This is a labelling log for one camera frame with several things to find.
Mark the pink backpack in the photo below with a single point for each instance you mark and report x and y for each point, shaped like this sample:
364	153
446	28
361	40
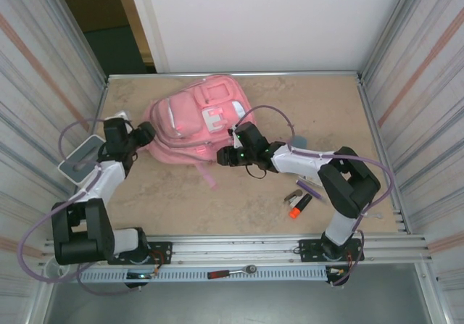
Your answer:
188	121

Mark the blue grey pencil case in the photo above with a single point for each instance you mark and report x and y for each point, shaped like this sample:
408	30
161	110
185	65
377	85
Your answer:
300	142

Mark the small silver stapler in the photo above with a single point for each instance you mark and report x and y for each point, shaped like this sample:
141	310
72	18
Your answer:
293	197

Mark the clear white tube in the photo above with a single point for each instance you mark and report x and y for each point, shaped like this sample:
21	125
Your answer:
314	184

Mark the purple pen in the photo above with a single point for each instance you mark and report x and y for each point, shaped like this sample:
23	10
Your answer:
313	191

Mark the black orange highlighter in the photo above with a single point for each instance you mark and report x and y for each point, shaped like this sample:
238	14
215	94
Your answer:
301	206

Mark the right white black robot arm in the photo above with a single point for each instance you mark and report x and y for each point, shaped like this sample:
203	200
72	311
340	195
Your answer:
348	182

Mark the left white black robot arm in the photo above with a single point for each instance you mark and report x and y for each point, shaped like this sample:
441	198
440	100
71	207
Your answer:
79	229

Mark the grey white tissue box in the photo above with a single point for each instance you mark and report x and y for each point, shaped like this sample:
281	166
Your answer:
81	155

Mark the aluminium table edge bar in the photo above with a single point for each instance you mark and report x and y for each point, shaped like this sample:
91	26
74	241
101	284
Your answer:
308	74

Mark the small black electronics board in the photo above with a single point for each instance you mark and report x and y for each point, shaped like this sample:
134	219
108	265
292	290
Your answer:
337	275
139	277

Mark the white plastic cup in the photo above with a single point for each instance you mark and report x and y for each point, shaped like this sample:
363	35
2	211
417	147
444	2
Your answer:
54	271

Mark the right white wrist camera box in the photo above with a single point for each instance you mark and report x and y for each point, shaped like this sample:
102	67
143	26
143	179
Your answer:
235	139

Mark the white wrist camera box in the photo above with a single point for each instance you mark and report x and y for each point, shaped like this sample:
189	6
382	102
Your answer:
235	139
122	115

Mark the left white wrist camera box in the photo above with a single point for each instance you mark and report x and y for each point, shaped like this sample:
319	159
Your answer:
122	115

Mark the aluminium mounting rail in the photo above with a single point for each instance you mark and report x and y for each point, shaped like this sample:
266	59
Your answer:
235	248

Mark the white door frame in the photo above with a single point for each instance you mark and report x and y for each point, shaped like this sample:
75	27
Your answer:
148	23

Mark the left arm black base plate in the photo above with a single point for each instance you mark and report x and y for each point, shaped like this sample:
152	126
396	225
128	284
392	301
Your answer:
161	253

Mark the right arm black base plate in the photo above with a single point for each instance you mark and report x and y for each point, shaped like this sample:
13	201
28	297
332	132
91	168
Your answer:
310	249

